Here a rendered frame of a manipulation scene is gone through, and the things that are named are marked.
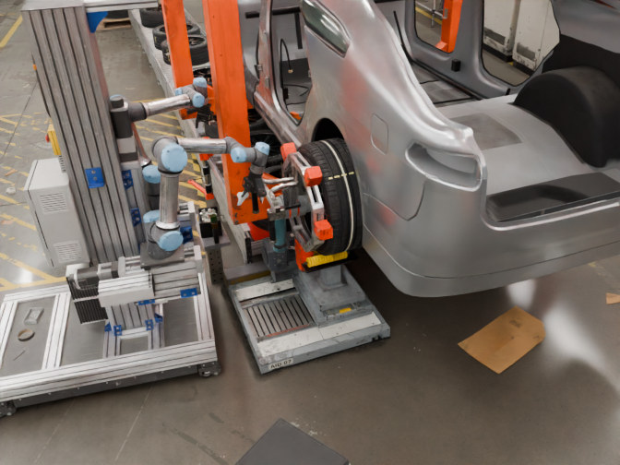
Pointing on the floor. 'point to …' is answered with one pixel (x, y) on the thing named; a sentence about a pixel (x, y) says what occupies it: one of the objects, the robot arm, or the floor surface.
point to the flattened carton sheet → (505, 339)
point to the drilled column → (215, 265)
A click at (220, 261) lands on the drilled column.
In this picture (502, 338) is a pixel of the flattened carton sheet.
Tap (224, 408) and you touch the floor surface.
